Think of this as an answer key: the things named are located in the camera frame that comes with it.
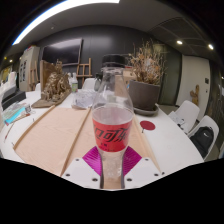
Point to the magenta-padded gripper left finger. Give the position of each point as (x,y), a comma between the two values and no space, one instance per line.
(80,171)

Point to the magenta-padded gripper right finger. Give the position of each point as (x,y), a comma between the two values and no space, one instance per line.
(143,171)

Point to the clear red-labelled drink bottle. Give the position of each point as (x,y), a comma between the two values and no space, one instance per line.
(112,133)

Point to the light wooden drawing board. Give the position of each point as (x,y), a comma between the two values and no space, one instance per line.
(50,136)

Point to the flat round red coaster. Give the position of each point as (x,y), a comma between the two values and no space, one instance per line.
(147,125)

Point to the grey plant saucer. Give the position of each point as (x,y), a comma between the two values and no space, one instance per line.
(146,112)

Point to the black backpack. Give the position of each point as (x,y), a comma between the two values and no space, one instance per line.
(202,140)

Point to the open printed magazine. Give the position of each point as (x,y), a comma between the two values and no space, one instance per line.
(83,99)

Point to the dried plant in grey pot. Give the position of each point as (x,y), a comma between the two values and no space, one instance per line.
(144,95)

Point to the small green bottle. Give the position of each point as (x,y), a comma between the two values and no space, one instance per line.
(74,85)

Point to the blue book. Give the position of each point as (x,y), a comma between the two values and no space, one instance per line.
(15,112)

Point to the grey spray bottle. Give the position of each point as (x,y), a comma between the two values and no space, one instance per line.
(97,81)

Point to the wooden root sculpture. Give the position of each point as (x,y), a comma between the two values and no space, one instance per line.
(195,95)

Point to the black printer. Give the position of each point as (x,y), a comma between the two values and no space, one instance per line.
(13,98)

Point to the wooden easel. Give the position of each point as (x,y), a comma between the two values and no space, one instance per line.
(84,71)

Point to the white poster board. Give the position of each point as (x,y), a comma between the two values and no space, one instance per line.
(28,68)

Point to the black wall screen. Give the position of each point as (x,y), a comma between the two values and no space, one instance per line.
(63,51)

